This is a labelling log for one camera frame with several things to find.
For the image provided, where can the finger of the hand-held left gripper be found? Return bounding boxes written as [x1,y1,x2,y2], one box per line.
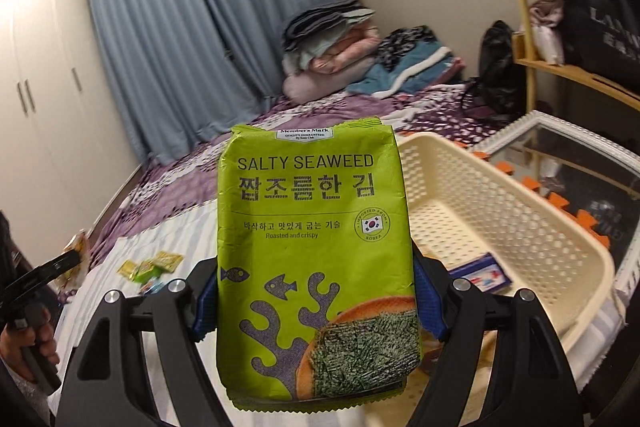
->
[7,249,84,297]

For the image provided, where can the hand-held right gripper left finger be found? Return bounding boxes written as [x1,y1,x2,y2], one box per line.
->
[52,257,236,427]

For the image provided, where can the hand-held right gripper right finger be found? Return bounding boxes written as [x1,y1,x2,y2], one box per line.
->
[410,252,588,427]

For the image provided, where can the beige orange snack packet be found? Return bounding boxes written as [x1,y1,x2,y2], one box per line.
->
[57,231,92,290]

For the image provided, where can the dark blue white snack packet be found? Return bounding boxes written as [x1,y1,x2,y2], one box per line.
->
[447,252,514,293]

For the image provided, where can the cream perforated plastic basket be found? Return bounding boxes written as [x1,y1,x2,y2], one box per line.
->
[395,132,616,388]

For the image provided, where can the green seaweed snack bag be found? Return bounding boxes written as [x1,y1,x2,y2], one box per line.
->
[216,119,421,410]

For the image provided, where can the person's left forearm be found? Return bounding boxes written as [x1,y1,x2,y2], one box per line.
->
[0,367,52,427]

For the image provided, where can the person's left hand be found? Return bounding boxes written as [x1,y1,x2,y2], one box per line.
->
[0,321,62,380]

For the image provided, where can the blue white striped sheet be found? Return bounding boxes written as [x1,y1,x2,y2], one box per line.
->
[47,202,626,427]

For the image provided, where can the purple floral bedsheet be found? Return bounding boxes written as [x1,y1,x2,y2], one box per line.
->
[90,84,506,258]

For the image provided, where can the white wardrobe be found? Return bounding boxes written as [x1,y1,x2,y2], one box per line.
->
[0,0,143,253]

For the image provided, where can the orange foam mat edge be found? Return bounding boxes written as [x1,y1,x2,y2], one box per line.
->
[472,151,612,249]

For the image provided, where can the white framed mirror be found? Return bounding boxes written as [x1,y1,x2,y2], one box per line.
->
[475,111,640,280]

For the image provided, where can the blue fleece blanket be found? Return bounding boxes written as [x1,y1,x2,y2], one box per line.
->
[350,42,466,100]

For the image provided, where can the leopard print cloth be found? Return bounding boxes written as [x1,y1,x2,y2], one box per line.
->
[377,26,441,68]

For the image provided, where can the pink floral quilt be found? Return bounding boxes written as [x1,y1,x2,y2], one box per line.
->
[310,24,381,72]

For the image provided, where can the blue curtain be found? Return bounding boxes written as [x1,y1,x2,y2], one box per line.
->
[82,0,361,168]

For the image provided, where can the pinkish cloth bundle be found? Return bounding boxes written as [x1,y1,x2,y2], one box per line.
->
[529,0,566,62]

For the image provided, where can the grey folded blankets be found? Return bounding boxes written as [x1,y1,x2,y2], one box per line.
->
[282,0,376,58]

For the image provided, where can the black shopping bag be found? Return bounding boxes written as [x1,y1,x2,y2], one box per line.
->
[565,0,640,75]

